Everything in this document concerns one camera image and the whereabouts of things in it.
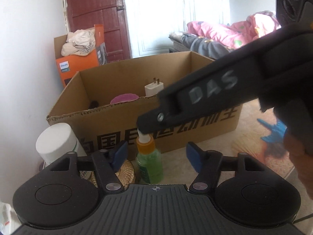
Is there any pink collapsible bowl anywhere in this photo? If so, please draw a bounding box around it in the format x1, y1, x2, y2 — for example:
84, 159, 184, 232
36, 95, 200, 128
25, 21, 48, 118
110, 93, 139, 104

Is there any grey and pink bedding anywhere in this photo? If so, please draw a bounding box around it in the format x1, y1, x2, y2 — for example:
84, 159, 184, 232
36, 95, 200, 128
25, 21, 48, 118
169, 11, 281, 60

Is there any black cylinder flashlight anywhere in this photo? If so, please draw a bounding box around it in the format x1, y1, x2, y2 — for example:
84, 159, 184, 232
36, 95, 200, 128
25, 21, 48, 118
88, 101, 99, 109

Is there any large brown cardboard box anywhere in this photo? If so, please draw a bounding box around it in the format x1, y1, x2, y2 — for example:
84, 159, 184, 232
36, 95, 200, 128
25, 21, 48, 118
46, 50, 243, 156

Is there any green dropper bottle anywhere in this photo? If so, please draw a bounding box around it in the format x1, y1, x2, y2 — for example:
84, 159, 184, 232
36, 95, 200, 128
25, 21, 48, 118
136, 129, 163, 184

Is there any dark red wooden door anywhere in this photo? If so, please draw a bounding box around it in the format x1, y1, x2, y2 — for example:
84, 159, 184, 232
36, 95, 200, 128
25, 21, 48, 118
65, 0, 131, 62

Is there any beige clothes pile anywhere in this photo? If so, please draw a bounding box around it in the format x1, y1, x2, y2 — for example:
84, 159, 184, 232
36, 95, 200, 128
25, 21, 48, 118
61, 28, 95, 57

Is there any person's hand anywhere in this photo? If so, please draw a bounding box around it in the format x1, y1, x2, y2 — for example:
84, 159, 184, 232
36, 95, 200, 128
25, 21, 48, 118
283, 131, 313, 235

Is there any white pill bottle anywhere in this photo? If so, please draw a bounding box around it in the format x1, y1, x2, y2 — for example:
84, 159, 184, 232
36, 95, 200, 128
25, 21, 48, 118
36, 123, 87, 166

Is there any orange Philips box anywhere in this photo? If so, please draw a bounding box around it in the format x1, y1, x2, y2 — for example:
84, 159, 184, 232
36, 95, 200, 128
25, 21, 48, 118
54, 24, 107, 87

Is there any white power adapter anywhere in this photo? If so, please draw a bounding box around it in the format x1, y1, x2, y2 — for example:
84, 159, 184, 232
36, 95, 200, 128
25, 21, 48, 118
144, 78, 164, 97

